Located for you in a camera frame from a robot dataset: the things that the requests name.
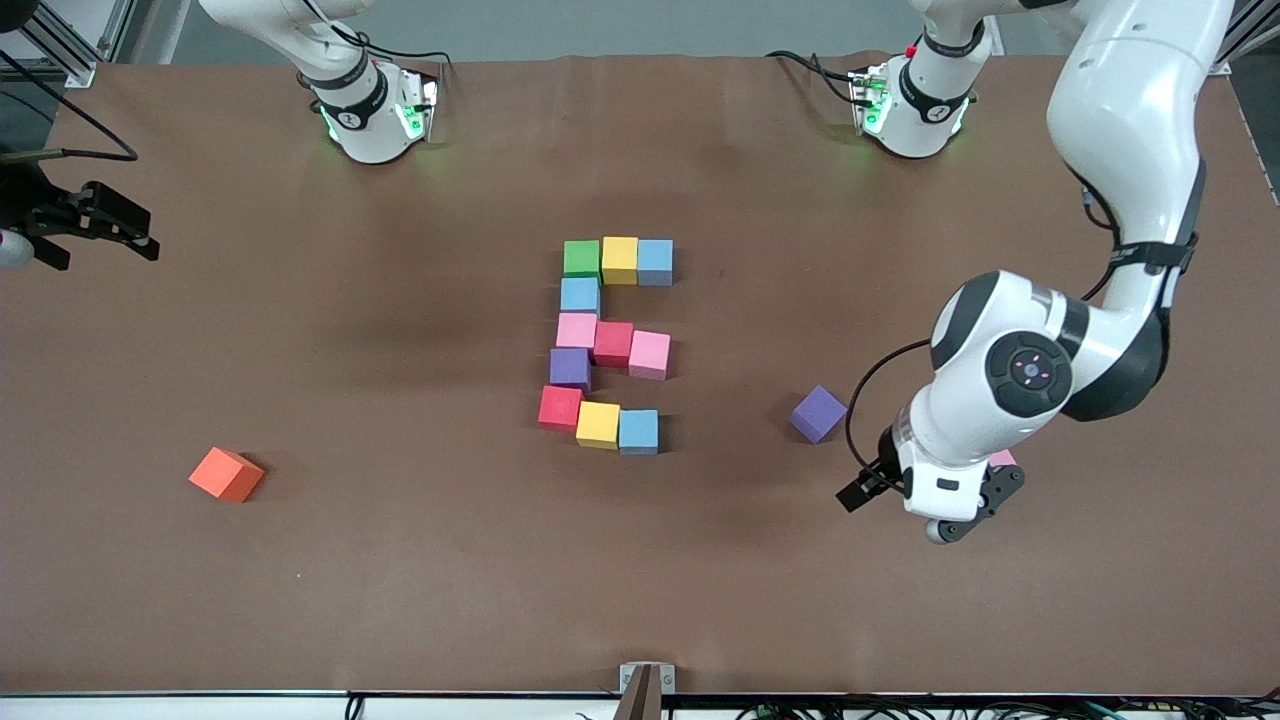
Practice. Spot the red foam cube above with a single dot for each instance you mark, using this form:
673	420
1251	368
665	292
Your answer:
613	343
561	408

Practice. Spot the orange foam cube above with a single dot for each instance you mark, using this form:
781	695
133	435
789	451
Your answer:
226	474

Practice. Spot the pink foam cube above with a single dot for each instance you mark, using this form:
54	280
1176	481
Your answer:
650	355
577	330
1002	458

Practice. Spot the purple foam cube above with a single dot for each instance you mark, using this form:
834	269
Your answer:
570	368
818	413

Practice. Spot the aluminium frame post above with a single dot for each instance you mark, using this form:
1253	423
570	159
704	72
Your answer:
1225	50
60	55

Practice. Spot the blue foam cube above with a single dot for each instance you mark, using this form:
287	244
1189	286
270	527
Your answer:
655	262
638	432
580	295

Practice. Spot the brown table cover sheet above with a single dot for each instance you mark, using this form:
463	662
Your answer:
600	600

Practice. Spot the green foam cube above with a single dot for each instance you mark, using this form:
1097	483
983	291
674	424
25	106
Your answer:
581	257

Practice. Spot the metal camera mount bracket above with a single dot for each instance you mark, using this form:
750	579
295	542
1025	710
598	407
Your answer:
647	690

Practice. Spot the yellow foam cube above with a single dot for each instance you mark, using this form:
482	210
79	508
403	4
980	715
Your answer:
598	425
620	261

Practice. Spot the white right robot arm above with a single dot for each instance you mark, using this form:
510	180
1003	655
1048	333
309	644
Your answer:
365	130

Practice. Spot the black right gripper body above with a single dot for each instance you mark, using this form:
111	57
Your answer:
28	207

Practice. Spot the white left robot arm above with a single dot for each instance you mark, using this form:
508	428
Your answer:
1130	120

